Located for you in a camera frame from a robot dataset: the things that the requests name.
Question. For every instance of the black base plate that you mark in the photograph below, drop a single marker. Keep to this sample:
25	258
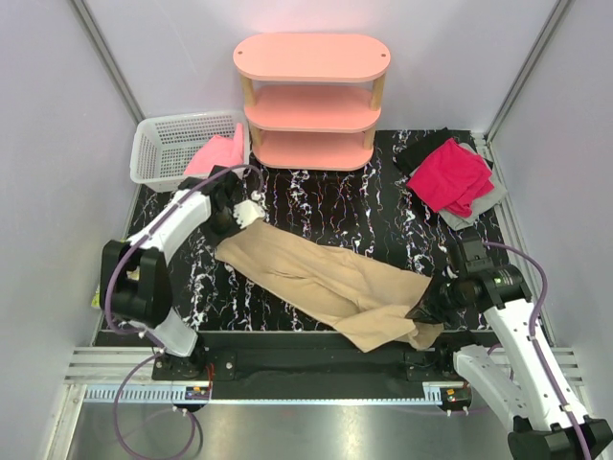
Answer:
315	367

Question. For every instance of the pink three-tier shelf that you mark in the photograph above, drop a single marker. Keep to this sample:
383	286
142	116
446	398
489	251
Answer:
312	100

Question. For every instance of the magenta t-shirt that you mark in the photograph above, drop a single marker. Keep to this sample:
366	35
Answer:
451	178

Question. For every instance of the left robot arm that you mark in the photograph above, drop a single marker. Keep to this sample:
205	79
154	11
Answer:
135	288

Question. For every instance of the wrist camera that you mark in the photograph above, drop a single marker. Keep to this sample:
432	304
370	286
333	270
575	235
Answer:
249	210
468	256

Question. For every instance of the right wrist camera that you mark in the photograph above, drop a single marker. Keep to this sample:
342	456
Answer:
468	256

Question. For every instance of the white plastic basket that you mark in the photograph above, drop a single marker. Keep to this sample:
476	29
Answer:
164	146

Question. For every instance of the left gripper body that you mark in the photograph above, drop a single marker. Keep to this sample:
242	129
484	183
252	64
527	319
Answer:
221	225

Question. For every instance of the pink t-shirt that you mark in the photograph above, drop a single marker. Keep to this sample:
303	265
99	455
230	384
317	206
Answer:
218	151

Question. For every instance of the black t-shirt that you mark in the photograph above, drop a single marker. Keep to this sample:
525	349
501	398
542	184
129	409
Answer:
410	158

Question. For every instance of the grey t-shirt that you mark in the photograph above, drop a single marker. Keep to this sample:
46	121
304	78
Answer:
480	205

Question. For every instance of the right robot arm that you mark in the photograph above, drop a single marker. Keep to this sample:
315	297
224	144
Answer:
536	404

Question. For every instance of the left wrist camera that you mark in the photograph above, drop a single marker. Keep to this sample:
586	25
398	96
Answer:
249	210

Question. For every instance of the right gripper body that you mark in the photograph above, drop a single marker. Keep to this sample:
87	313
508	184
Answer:
450	293

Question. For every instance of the green treehouse book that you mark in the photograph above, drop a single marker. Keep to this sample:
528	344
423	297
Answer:
96	299

